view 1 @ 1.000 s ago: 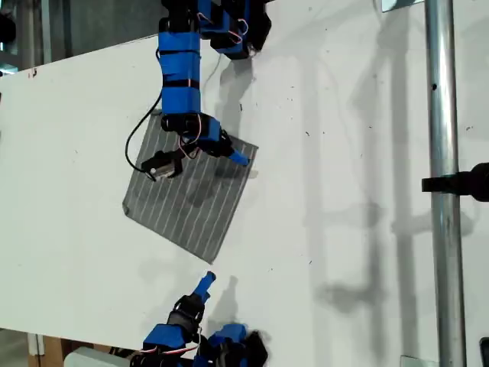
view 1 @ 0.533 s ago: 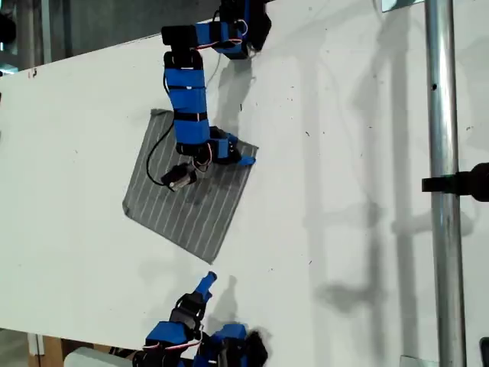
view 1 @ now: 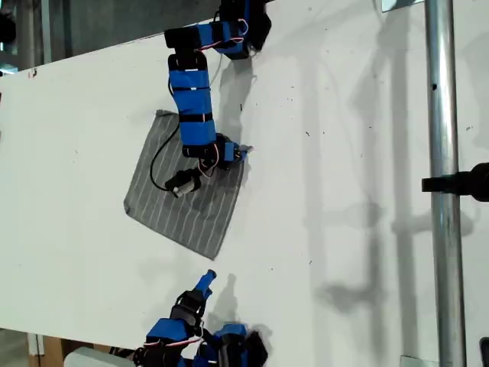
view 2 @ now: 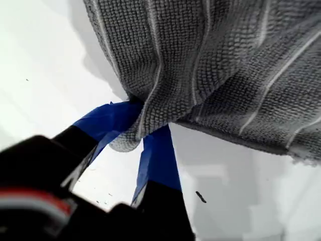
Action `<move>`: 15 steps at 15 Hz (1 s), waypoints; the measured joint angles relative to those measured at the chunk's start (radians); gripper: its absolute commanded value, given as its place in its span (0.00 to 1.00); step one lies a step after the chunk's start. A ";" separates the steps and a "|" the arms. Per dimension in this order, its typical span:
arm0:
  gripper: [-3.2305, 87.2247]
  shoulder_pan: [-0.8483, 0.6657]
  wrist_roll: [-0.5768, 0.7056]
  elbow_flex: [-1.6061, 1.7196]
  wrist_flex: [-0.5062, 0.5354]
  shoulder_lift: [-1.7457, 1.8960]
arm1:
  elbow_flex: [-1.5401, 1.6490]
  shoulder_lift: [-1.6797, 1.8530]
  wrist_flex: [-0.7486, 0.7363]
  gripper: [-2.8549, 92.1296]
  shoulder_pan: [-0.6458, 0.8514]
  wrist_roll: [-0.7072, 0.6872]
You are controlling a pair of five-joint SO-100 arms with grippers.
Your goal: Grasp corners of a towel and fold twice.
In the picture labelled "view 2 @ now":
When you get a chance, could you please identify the small black scrap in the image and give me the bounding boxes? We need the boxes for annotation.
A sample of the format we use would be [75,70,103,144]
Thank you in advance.
[195,190,208,204]

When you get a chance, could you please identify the grey white-striped towel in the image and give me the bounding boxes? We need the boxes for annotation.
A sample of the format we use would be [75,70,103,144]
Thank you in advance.
[82,0,321,167]

